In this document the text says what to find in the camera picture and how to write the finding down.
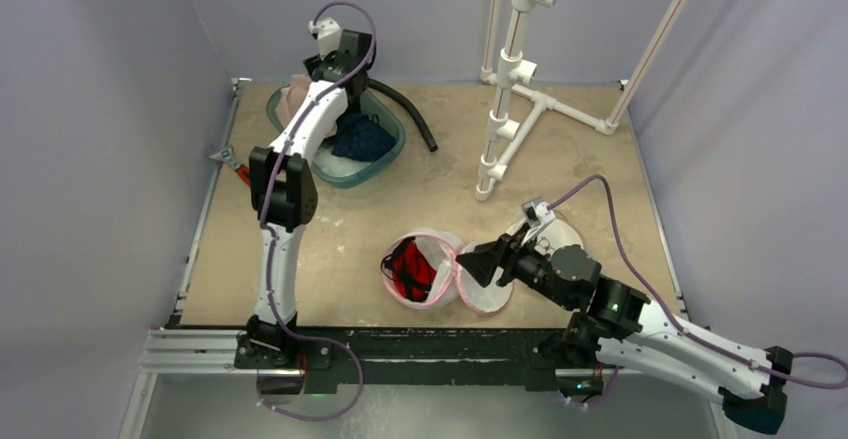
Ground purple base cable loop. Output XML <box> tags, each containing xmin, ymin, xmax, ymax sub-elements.
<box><xmin>256</xmin><ymin>339</ymin><xmax>366</xmax><ymax>424</ymax></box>

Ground pink-trimmed white laundry bag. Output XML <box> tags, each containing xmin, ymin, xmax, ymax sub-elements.
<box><xmin>380</xmin><ymin>227</ymin><xmax>513</xmax><ymax>315</ymax></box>

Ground red-handled adjustable wrench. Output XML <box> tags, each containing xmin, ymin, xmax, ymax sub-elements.
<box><xmin>209</xmin><ymin>145</ymin><xmax>251</xmax><ymax>186</ymax></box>

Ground white cloth in basin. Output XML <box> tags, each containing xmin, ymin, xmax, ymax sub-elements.
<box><xmin>314</xmin><ymin>147</ymin><xmax>371</xmax><ymax>178</ymax></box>

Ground teal plastic basin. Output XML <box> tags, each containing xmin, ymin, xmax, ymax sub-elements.
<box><xmin>249</xmin><ymin>79</ymin><xmax>405</xmax><ymax>195</ymax></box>

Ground red and black bra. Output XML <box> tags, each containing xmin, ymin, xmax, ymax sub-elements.
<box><xmin>380</xmin><ymin>237</ymin><xmax>436</xmax><ymax>303</ymax></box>

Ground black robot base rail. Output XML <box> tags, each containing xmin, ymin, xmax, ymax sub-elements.
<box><xmin>234</xmin><ymin>325</ymin><xmax>597</xmax><ymax>394</ymax></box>

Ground black rubber hose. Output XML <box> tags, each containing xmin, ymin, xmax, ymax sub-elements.
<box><xmin>364</xmin><ymin>76</ymin><xmax>440</xmax><ymax>154</ymax></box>

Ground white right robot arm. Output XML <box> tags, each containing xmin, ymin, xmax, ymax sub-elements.
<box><xmin>456</xmin><ymin>228</ymin><xmax>793</xmax><ymax>435</ymax></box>

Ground white PVC pipe rack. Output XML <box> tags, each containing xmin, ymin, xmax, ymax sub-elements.
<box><xmin>474</xmin><ymin>0</ymin><xmax>688</xmax><ymax>202</ymax></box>

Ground pale pink bra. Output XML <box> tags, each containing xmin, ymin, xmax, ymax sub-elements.
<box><xmin>276</xmin><ymin>74</ymin><xmax>312</xmax><ymax>128</ymax></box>

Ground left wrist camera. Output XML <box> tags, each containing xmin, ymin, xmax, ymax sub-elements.
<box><xmin>308</xmin><ymin>17</ymin><xmax>343</xmax><ymax>59</ymax></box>

